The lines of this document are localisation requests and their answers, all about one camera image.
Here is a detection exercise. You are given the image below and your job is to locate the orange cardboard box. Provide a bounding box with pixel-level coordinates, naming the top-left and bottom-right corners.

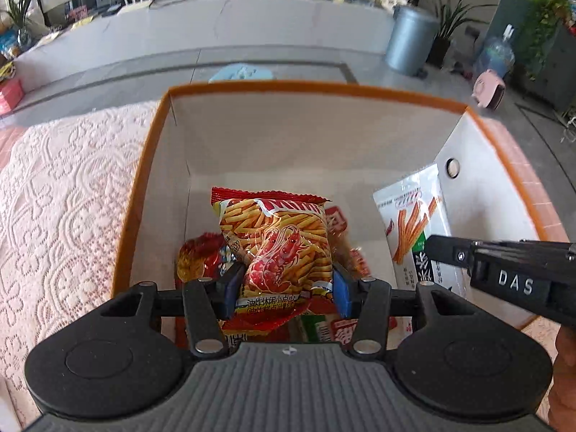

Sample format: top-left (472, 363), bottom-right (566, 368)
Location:
top-left (112, 80), bottom-right (570, 331)

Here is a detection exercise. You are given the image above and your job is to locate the brown meat snack packet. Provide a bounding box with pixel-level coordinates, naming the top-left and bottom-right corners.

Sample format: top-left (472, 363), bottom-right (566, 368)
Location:
top-left (324, 206), bottom-right (374, 280)

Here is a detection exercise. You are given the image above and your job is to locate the person's right hand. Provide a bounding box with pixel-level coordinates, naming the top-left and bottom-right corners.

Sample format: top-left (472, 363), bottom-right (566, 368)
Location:
top-left (554, 326), bottom-right (576, 372)

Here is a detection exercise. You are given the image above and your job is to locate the grey drawer cabinet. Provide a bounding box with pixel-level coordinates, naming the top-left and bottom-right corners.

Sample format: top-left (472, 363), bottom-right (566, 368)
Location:
top-left (508, 22), bottom-right (576, 118)

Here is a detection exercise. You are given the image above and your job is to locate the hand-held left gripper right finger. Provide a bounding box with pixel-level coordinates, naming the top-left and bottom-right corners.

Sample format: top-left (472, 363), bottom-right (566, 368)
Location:
top-left (333, 262), bottom-right (478, 355)

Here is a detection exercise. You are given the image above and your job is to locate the white lace tablecloth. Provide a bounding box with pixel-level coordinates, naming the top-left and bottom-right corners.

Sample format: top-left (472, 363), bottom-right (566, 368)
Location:
top-left (0, 101), bottom-right (160, 415)

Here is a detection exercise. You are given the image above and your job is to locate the grey pedal trash can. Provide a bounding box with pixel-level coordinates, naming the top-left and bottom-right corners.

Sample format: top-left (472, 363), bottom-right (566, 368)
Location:
top-left (384, 5), bottom-right (439, 77)

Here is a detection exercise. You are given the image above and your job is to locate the blue water jug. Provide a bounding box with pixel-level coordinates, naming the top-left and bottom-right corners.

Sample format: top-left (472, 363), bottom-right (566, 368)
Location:
top-left (477, 24), bottom-right (516, 82)

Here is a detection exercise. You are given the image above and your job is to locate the pink storage box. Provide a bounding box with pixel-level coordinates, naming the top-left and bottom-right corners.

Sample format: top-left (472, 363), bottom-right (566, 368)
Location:
top-left (0, 77), bottom-right (25, 115)

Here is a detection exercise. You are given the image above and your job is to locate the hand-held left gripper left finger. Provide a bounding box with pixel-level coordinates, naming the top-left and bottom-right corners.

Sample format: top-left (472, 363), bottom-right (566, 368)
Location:
top-left (96, 261), bottom-right (246, 356)

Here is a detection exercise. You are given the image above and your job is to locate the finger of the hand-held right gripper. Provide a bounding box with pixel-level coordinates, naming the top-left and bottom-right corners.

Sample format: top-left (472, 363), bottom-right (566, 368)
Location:
top-left (424, 233), bottom-right (475, 276)

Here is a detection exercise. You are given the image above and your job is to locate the pink space heater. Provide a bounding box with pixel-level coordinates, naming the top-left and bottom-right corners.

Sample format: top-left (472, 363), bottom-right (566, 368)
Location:
top-left (472, 69), bottom-right (507, 109)

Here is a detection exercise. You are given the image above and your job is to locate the trailing vine plant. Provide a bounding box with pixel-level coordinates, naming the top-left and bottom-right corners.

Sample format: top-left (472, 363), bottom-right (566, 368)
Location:
top-left (517, 0), bottom-right (576, 82)

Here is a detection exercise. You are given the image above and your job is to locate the green red snack packet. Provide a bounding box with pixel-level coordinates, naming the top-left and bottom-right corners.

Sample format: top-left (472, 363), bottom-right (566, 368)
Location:
top-left (297, 315), bottom-right (366, 348)

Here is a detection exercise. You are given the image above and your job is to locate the blue plastic stool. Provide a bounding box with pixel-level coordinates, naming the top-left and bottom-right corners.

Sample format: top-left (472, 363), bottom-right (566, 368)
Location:
top-left (209, 64), bottom-right (273, 84)

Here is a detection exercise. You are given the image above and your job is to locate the white television console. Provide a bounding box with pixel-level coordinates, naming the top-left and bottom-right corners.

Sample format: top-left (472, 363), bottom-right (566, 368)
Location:
top-left (0, 0), bottom-right (397, 84)

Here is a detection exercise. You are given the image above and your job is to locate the large red snack packet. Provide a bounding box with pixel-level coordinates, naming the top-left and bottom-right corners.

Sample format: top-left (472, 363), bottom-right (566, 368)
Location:
top-left (175, 233), bottom-right (231, 289)

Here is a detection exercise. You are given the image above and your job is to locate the shrimp stick snack packet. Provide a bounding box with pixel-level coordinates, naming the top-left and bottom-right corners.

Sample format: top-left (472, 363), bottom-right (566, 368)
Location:
top-left (211, 186), bottom-right (343, 338)

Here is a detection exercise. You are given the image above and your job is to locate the green plant in vase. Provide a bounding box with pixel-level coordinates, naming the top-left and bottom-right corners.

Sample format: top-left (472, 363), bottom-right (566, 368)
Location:
top-left (0, 0), bottom-right (41, 46)

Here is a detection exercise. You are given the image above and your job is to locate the long-leaf potted plant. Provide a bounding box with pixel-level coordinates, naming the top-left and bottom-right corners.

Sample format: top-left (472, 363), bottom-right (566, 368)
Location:
top-left (416, 0), bottom-right (496, 68)

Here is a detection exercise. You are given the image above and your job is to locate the white snack packet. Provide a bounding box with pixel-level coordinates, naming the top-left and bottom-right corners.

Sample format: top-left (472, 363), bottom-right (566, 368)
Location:
top-left (373, 164), bottom-right (466, 298)

